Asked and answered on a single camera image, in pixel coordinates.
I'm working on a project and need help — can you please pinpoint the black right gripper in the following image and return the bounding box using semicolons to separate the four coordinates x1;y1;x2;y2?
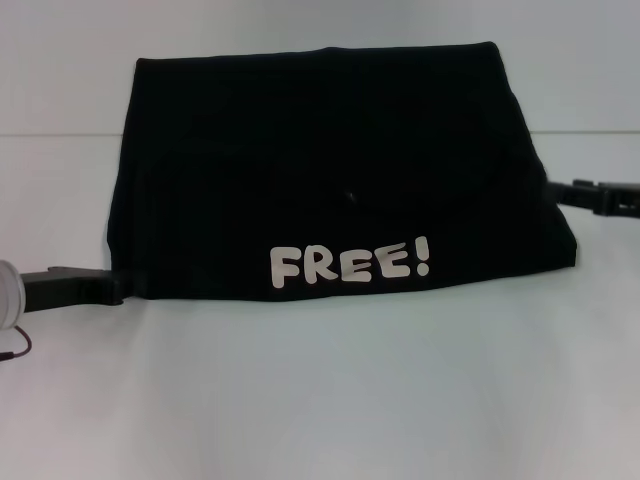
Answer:
544;177;640;220

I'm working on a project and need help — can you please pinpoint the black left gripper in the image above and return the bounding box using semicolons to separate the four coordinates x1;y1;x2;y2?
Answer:
19;267;152;315

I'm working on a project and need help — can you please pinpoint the black shirt with FREE print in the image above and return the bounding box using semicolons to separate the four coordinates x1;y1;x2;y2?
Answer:
103;43;581;305

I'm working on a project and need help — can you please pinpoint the left gripper cable with plug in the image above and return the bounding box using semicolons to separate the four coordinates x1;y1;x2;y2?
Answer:
0;324;34;363

